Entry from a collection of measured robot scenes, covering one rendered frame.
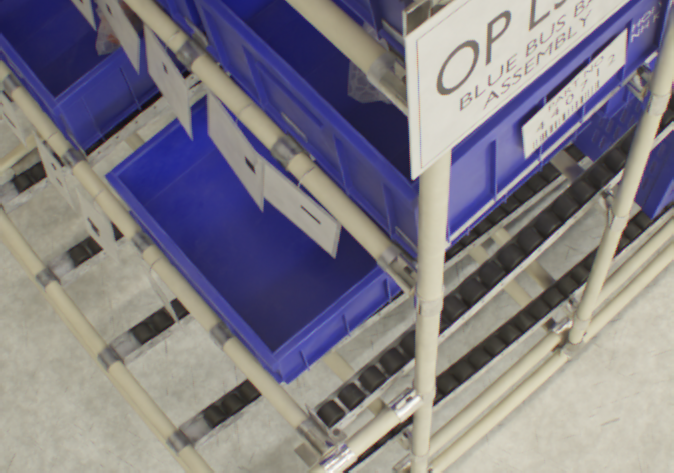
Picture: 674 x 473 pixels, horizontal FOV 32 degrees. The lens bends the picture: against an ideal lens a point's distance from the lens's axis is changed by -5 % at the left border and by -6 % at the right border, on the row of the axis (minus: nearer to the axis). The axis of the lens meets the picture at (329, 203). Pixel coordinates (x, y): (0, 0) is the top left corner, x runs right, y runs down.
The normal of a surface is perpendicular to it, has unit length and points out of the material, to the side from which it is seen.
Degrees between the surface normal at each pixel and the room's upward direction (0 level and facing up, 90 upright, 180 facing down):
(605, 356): 0
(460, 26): 90
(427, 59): 90
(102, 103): 90
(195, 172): 3
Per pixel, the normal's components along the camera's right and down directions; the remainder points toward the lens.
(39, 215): -0.06, -0.45
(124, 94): 0.65, 0.66
